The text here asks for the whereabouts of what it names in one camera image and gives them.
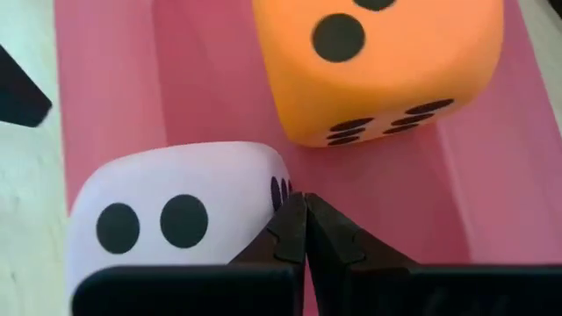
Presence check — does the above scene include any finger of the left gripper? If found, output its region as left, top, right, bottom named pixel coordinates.
left=0, top=43, right=54, bottom=129

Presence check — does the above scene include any large orange foam die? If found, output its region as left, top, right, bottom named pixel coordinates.
left=251, top=0, right=506, bottom=148

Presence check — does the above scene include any pink plastic bin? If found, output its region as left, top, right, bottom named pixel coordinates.
left=53, top=0, right=562, bottom=316

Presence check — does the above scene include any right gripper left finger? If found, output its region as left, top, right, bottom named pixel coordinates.
left=71, top=190, right=307, bottom=316

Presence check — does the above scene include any large pale pink foam die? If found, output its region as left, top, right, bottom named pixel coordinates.
left=65, top=140, right=294, bottom=308

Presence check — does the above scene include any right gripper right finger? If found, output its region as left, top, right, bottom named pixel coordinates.
left=305, top=192, right=562, bottom=316

